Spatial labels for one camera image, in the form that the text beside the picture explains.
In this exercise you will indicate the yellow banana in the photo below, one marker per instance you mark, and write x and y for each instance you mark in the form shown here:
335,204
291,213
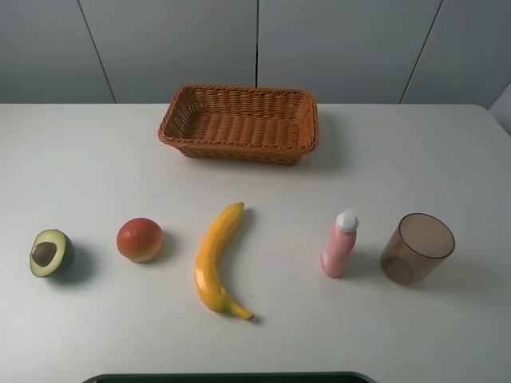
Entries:
210,289

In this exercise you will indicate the brown wicker basket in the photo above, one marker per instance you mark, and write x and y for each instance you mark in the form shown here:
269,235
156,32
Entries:
269,126

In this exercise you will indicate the pink bottle white cap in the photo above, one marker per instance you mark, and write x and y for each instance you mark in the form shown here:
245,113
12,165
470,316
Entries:
340,243

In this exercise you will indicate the red orange peach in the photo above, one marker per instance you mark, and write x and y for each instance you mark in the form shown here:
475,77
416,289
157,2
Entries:
140,240

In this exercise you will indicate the brown translucent plastic cup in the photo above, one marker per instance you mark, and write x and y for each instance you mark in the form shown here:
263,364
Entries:
418,245

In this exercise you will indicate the black tray edge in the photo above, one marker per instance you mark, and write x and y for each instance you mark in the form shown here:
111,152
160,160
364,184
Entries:
234,377

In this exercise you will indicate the halved avocado with pit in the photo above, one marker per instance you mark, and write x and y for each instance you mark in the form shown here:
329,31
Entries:
52,254

